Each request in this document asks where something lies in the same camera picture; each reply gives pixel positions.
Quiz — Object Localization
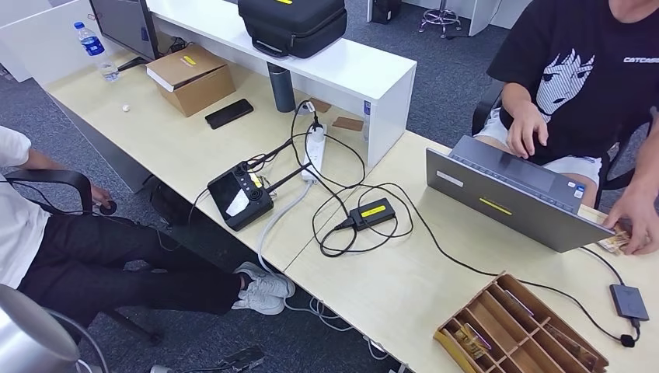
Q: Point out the person's right hand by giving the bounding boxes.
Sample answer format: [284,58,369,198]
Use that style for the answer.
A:
[506,100,550,161]

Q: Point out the person's left hand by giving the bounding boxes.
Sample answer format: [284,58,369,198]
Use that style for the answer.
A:
[89,183,114,210]
[602,186,659,257]

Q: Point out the grey laptop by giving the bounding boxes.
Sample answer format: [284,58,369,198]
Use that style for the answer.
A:
[425,135,616,254]

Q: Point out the wooden card organizer tray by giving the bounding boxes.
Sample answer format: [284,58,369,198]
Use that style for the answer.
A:
[433,273,610,373]

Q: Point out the person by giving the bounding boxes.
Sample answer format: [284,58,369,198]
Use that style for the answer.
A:
[472,0,659,257]
[0,126,297,318]

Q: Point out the brown patterned card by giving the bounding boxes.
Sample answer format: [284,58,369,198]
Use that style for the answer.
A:
[544,322,591,359]

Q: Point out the purple edged key card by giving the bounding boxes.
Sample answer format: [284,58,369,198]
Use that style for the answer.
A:
[503,289,535,317]
[465,322,493,352]

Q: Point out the white cabinet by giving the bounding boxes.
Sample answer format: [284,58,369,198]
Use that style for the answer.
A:
[467,0,534,37]

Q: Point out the black screen remote controller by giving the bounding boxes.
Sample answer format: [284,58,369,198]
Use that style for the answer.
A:
[206,138,313,232]

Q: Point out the chrome stool base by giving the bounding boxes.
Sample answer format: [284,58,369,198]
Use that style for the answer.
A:
[417,0,463,40]

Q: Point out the clear plastic water bottle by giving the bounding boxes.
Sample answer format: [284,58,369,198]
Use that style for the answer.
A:
[72,21,120,83]

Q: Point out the brown cardboard box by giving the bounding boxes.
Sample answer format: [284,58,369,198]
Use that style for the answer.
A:
[145,44,237,118]

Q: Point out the black smartphone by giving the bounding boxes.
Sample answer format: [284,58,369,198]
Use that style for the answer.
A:
[204,99,255,131]

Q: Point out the white desk partition panel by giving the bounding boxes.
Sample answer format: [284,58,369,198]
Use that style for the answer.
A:
[0,0,112,89]

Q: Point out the black computer monitor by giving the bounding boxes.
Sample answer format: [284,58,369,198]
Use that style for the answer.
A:
[88,0,161,73]

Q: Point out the black yellow-labelled power adapter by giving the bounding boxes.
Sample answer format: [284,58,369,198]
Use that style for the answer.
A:
[349,197,397,232]

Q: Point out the white desk shelf riser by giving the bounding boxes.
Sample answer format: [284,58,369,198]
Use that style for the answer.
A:
[146,0,417,172]

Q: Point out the black computer tower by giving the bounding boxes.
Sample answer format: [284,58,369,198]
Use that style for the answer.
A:
[369,0,403,26]

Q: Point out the white sneaker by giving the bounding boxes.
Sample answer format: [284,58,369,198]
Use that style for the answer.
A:
[232,293,286,316]
[234,262,297,300]

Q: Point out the dark grey tumbler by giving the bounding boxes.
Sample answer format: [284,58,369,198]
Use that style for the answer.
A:
[267,62,297,114]

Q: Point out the black glossy floor device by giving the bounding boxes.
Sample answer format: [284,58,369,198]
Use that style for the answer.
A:
[221,346,266,371]

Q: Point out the white power strip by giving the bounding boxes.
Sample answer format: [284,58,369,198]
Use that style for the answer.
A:
[300,124,328,185]

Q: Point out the black carrying case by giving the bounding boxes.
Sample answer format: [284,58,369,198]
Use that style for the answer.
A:
[237,0,348,60]

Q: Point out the thin black laptop cable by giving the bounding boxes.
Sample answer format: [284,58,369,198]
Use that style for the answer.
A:
[579,246,626,287]

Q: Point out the thin black controller cable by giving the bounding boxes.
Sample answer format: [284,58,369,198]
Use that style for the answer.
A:
[184,187,211,225]

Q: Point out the black card reader cable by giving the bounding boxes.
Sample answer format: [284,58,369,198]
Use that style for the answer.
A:
[390,183,643,350]

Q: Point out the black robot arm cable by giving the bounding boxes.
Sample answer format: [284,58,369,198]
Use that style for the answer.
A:
[48,310,110,373]

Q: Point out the black cable bundle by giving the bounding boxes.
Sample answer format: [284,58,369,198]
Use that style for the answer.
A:
[157,37,190,57]

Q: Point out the white power strip cable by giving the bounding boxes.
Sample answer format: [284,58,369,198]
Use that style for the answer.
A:
[256,180,316,281]

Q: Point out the black power adapter cable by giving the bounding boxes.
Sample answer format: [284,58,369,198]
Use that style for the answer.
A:
[289,99,415,259]

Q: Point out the white floor cables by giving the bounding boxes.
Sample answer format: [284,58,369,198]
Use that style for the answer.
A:
[282,295,357,334]

